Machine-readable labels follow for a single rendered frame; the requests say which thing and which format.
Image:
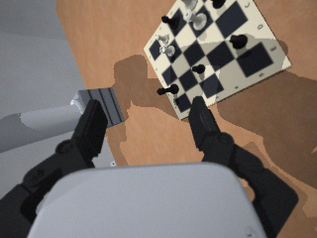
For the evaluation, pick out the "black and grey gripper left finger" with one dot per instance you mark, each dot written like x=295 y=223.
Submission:
x=18 y=206

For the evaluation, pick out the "black and white chessboard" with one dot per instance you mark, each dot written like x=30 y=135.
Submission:
x=227 y=70

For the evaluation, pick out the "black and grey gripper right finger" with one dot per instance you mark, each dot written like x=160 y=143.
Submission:
x=274 y=199

